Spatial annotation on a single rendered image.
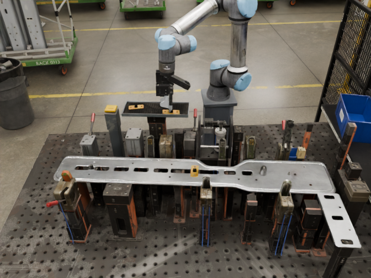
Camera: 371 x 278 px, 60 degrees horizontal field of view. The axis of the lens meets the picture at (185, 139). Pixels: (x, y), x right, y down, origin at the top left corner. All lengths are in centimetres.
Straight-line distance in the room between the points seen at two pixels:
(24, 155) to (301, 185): 286
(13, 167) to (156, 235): 218
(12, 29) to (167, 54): 433
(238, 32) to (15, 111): 293
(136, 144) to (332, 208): 98
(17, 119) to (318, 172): 331
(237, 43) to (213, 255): 108
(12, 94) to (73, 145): 167
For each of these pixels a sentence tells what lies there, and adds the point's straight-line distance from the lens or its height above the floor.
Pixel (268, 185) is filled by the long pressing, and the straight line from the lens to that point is 159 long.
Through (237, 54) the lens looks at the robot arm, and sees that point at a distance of 179.
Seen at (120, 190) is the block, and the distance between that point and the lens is 153.
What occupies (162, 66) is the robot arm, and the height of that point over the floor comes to 151.
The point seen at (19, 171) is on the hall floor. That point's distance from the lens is 355.
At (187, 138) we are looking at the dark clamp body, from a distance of 171.
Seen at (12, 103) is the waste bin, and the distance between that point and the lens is 402.
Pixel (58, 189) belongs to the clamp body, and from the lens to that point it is 157.
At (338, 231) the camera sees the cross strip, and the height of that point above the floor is 100.
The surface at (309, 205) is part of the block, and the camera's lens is 158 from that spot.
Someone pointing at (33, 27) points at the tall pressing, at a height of 63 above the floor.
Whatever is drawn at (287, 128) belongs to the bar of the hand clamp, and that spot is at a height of 117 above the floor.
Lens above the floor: 209
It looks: 37 degrees down
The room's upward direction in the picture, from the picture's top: 1 degrees counter-clockwise
